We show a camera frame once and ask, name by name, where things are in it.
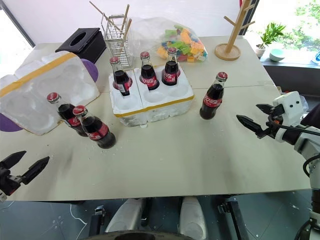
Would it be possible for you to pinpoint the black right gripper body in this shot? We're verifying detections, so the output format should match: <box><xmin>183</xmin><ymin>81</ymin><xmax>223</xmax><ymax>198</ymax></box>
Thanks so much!
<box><xmin>265</xmin><ymin>104</ymin><xmax>286</xmax><ymax>134</ymax></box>

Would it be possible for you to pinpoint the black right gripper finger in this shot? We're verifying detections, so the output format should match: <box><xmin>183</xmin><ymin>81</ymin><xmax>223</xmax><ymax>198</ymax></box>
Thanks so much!
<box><xmin>255</xmin><ymin>103</ymin><xmax>276</xmax><ymax>116</ymax></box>
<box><xmin>236</xmin><ymin>114</ymin><xmax>271</xmax><ymax>139</ymax></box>

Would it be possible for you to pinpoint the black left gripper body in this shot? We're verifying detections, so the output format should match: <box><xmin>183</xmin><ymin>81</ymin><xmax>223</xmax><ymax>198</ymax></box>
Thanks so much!
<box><xmin>0</xmin><ymin>167</ymin><xmax>25</xmax><ymax>197</ymax></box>

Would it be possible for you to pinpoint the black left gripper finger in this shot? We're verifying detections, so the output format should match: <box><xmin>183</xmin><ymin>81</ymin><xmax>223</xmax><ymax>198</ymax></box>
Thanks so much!
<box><xmin>0</xmin><ymin>150</ymin><xmax>27</xmax><ymax>171</ymax></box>
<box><xmin>19</xmin><ymin>156</ymin><xmax>50</xmax><ymax>186</ymax></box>

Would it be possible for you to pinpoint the glass cola bottle red cap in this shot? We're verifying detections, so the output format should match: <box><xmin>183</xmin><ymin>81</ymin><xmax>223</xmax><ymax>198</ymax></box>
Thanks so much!
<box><xmin>109</xmin><ymin>56</ymin><xmax>134</xmax><ymax>97</ymax></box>
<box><xmin>72</xmin><ymin>105</ymin><xmax>117</xmax><ymax>150</ymax></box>
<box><xmin>46</xmin><ymin>92</ymin><xmax>87</xmax><ymax>138</ymax></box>
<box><xmin>199</xmin><ymin>71</ymin><xmax>229</xmax><ymax>121</ymax></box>
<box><xmin>161</xmin><ymin>47</ymin><xmax>182</xmax><ymax>87</ymax></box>
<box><xmin>139</xmin><ymin>51</ymin><xmax>161</xmax><ymax>92</ymax></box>

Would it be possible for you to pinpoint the white foam lid yellow tape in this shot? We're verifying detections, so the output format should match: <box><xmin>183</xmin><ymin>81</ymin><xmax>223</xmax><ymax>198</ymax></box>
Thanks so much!
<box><xmin>0</xmin><ymin>50</ymin><xmax>101</xmax><ymax>137</ymax></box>

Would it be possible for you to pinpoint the white foam bottle tray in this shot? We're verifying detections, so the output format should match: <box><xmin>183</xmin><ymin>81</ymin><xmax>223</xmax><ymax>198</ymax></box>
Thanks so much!
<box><xmin>108</xmin><ymin>65</ymin><xmax>196</xmax><ymax>129</ymax></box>

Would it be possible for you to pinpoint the black tissue box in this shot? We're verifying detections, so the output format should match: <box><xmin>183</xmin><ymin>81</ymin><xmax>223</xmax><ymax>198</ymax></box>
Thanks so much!
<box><xmin>55</xmin><ymin>27</ymin><xmax>107</xmax><ymax>65</ymax></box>

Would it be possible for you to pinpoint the pale teal bowl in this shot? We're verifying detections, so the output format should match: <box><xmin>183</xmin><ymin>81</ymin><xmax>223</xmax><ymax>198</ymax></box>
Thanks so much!
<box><xmin>269</xmin><ymin>48</ymin><xmax>286</xmax><ymax>62</ymax></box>

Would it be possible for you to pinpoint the small green potted plant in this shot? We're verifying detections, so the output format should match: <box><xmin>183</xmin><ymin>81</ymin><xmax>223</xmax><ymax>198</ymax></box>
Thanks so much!
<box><xmin>255</xmin><ymin>22</ymin><xmax>287</xmax><ymax>57</ymax></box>

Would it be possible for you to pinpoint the wooden mug tree stand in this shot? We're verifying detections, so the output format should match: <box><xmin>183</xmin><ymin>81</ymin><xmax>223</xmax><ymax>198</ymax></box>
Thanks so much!
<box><xmin>214</xmin><ymin>0</ymin><xmax>256</xmax><ymax>61</ymax></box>

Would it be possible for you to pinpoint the white rounded shell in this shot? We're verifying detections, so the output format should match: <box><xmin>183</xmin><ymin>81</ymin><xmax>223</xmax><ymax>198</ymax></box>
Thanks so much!
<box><xmin>104</xmin><ymin>198</ymin><xmax>149</xmax><ymax>234</ymax></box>
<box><xmin>179</xmin><ymin>196</ymin><xmax>209</xmax><ymax>240</ymax></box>

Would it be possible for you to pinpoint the plastic bag of colourful blocks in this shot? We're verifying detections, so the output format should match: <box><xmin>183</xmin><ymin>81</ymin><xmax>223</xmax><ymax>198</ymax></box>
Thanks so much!
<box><xmin>129</xmin><ymin>16</ymin><xmax>209</xmax><ymax>64</ymax></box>

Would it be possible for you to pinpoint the purple round mat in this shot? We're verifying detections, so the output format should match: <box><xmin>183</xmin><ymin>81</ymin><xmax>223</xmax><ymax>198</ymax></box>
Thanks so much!
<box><xmin>0</xmin><ymin>59</ymin><xmax>99</xmax><ymax>133</ymax></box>

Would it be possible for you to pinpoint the wooden chopstick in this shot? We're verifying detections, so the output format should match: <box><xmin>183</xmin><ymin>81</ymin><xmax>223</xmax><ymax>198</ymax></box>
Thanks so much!
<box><xmin>89</xmin><ymin>0</ymin><xmax>119</xmax><ymax>26</ymax></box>
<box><xmin>123</xmin><ymin>18</ymin><xmax>133</xmax><ymax>41</ymax></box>
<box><xmin>121</xmin><ymin>3</ymin><xmax>131</xmax><ymax>29</ymax></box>

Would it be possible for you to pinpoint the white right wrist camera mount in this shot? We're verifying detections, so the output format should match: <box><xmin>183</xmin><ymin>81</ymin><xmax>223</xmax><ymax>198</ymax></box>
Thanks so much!
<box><xmin>272</xmin><ymin>90</ymin><xmax>308</xmax><ymax>126</ymax></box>

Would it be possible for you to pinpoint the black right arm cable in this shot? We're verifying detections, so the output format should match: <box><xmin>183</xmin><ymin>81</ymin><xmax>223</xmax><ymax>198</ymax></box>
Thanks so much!
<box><xmin>276</xmin><ymin>123</ymin><xmax>320</xmax><ymax>177</ymax></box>

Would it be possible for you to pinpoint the black table leg frame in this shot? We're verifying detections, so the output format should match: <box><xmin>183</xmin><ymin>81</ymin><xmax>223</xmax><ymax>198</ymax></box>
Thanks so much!
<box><xmin>216</xmin><ymin>194</ymin><xmax>249</xmax><ymax>240</ymax></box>

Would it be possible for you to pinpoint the white wire utensil rack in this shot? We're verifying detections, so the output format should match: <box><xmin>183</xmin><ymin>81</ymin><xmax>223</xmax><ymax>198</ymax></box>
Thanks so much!
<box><xmin>101</xmin><ymin>14</ymin><xmax>135</xmax><ymax>70</ymax></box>

